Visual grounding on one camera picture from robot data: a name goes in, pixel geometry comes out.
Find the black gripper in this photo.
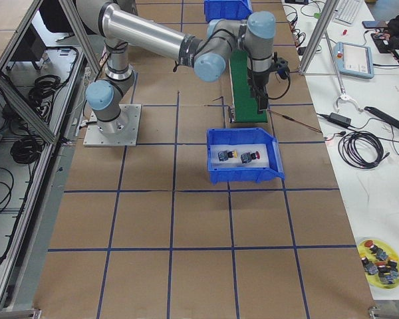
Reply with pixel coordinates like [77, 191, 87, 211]
[247, 70, 270, 113]

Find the red push button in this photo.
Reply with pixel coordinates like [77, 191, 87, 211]
[240, 152, 261, 164]

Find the yellow push button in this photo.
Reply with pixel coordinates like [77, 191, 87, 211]
[217, 150, 237, 161]

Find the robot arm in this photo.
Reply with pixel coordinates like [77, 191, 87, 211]
[76, 1, 275, 134]

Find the yellow plate of buttons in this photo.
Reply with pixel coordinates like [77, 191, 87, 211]
[357, 238, 399, 289]

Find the green conveyor belt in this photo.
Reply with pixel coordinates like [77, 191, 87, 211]
[229, 51, 267, 124]

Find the right blue bin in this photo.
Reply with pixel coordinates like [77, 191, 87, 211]
[207, 128, 285, 184]

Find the blue bin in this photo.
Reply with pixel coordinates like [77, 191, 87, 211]
[203, 0, 253, 22]
[207, 128, 285, 184]

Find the white foam pad right bin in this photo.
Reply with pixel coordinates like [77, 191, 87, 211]
[207, 144, 270, 168]

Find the black power adapter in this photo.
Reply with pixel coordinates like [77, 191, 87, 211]
[329, 112, 351, 128]

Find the teach pendant tablet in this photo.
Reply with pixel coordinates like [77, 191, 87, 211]
[333, 42, 374, 79]

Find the left blue bin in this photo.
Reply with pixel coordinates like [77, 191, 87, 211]
[203, 0, 253, 22]

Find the red black wire pair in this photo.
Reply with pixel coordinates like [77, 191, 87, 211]
[267, 109, 323, 134]

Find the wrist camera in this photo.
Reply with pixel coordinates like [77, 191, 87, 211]
[273, 52, 290, 80]

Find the coiled black cable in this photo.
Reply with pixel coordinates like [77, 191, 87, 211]
[338, 130, 386, 169]

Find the aluminium frame post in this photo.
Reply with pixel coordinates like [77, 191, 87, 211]
[299, 0, 338, 75]

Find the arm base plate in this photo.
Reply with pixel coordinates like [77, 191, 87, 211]
[84, 104, 142, 147]

